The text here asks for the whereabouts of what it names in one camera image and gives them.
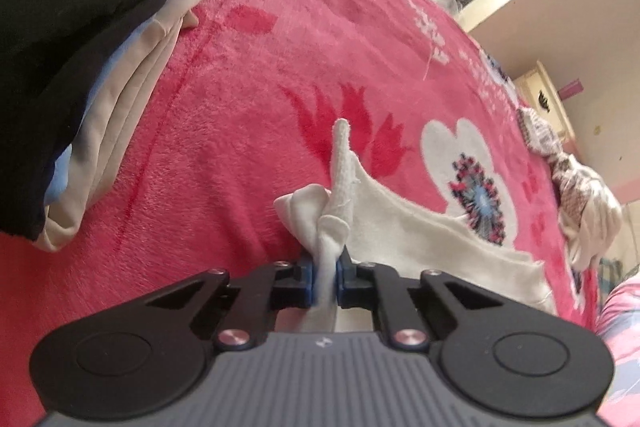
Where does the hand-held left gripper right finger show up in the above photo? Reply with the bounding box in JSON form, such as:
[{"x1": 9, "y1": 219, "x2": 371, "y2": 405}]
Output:
[{"x1": 336, "y1": 259, "x2": 506, "y2": 350}]

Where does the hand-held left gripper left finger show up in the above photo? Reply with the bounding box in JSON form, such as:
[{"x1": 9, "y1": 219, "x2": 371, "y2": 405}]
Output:
[{"x1": 145, "y1": 259, "x2": 318, "y2": 352}]

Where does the cream sweatshirt with orange print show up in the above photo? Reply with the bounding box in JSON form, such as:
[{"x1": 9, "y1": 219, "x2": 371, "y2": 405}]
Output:
[{"x1": 273, "y1": 118, "x2": 558, "y2": 333}]

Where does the near stack of folded clothes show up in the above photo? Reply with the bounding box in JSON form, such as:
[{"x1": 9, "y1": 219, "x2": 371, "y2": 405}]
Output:
[
  {"x1": 37, "y1": 0, "x2": 218, "y2": 253},
  {"x1": 0, "y1": 0, "x2": 246, "y2": 242}
]

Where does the pink checkered garment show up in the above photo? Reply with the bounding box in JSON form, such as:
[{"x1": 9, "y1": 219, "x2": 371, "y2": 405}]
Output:
[{"x1": 517, "y1": 107, "x2": 608, "y2": 218}]

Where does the pink floral blanket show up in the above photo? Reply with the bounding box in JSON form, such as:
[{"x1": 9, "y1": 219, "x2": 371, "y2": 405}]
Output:
[{"x1": 0, "y1": 0, "x2": 616, "y2": 427}]

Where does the white fleece garment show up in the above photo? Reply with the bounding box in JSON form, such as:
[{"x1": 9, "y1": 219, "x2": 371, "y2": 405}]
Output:
[{"x1": 557, "y1": 172, "x2": 623, "y2": 270}]

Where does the plaid pillow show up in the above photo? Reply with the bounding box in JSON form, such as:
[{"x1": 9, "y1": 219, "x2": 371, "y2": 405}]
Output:
[{"x1": 597, "y1": 257, "x2": 631, "y2": 293}]

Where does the light blue folded garment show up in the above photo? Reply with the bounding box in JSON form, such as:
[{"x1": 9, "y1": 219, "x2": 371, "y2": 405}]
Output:
[{"x1": 42, "y1": 0, "x2": 233, "y2": 208}]

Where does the cream nightstand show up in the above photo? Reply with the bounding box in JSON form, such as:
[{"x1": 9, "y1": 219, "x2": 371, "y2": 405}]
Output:
[{"x1": 512, "y1": 59, "x2": 581, "y2": 148}]

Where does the pink grey floral quilt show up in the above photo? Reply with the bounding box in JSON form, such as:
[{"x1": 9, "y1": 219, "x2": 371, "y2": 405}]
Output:
[{"x1": 597, "y1": 274, "x2": 640, "y2": 408}]

